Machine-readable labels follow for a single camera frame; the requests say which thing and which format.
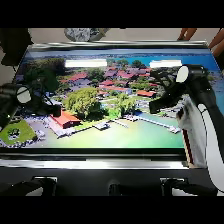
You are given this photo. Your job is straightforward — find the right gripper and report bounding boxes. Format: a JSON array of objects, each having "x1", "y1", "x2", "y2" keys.
[{"x1": 148, "y1": 94, "x2": 180, "y2": 115}]

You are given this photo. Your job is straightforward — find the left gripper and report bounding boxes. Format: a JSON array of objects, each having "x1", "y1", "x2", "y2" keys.
[{"x1": 43, "y1": 103, "x2": 63, "y2": 118}]

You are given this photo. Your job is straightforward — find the grey patterned garment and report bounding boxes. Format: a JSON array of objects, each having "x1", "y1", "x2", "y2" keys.
[{"x1": 63, "y1": 27, "x2": 110, "y2": 43}]

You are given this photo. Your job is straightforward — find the silver frame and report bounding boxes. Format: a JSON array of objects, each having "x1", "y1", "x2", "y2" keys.
[{"x1": 0, "y1": 39, "x2": 224, "y2": 197}]

